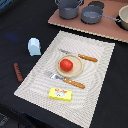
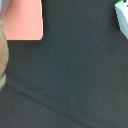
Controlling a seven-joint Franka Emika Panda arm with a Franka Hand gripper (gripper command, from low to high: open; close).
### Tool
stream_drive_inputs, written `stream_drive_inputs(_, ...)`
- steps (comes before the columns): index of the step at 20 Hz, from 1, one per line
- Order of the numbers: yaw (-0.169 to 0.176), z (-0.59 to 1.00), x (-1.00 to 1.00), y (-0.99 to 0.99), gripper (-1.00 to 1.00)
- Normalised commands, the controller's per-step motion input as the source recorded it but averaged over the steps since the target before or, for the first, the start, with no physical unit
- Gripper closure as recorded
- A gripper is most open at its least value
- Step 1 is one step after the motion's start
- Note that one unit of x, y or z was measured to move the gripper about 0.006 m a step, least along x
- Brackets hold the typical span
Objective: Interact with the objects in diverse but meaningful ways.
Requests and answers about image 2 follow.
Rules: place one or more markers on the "light blue milk carton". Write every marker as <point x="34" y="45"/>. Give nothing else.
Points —
<point x="121" y="8"/>

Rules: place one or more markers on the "tan wooden bowl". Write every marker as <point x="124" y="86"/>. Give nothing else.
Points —
<point x="3" y="56"/>

